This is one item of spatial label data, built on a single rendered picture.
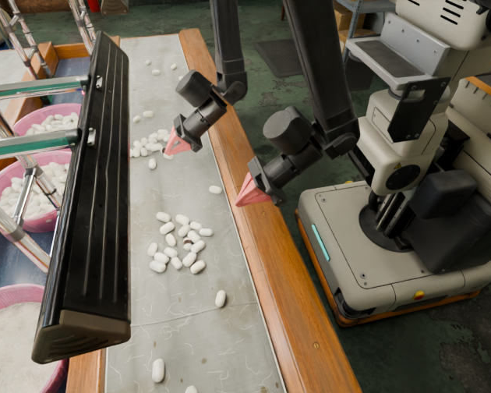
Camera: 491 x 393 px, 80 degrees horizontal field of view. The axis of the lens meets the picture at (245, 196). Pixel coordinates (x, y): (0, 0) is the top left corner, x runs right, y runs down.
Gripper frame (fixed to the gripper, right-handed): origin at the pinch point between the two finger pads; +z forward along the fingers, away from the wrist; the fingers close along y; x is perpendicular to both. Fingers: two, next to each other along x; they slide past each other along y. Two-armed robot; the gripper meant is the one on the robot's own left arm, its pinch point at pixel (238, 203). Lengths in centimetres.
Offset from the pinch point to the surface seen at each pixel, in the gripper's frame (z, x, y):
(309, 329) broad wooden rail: 0.7, 11.7, 25.5
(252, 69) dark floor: -3, 113, -241
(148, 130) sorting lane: 23, -3, -50
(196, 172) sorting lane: 12.8, 4.7, -24.7
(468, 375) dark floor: -9, 119, 39
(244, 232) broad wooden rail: 6.0, 8.8, 0.5
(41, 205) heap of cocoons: 45, -22, -22
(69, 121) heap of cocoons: 43, -21, -63
